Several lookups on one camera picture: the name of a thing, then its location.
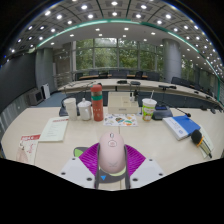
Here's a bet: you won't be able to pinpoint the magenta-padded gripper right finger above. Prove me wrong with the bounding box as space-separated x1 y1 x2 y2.
124 143 167 189

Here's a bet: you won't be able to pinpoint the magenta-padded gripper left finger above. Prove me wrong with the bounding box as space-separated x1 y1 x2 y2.
59 143 100 189

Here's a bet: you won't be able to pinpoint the pink computer mouse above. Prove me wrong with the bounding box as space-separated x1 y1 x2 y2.
98 130 127 174

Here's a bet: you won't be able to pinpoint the cat-face mouse pad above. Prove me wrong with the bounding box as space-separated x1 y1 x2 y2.
73 145 132 185

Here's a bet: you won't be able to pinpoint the white paper booklet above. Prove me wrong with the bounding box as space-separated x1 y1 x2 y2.
38 116 70 143

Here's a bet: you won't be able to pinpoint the blue and white book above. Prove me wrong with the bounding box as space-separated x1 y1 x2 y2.
162 115 202 141

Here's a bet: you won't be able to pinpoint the red and white leaflet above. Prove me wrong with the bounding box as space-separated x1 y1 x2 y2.
15 133 42 165

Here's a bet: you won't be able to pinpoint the colourful sticker sheet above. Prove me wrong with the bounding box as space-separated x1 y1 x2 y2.
103 113 139 128

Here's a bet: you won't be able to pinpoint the dark conference microphone base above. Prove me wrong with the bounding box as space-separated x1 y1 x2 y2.
151 105 174 121
58 105 81 117

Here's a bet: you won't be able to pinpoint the green-print drink cup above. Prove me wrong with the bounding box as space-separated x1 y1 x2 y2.
141 98 158 122

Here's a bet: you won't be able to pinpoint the white lidded mug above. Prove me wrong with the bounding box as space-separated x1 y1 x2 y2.
77 97 93 121

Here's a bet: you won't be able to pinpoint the white paper cup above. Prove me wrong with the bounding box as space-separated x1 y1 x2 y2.
63 97 79 122

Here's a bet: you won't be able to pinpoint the red drink bottle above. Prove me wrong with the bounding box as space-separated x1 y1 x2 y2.
90 83 105 122

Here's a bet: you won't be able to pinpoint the beige cardboard box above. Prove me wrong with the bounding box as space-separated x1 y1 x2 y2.
107 91 140 115

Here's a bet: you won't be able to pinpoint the dark office chairs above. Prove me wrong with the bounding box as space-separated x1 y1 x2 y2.
88 69 221 101

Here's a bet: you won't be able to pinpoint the ceiling lights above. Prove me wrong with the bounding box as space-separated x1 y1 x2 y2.
9 0 224 73

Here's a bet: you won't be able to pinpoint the black microphone with orange ring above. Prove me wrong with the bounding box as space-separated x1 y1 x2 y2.
190 129 213 159

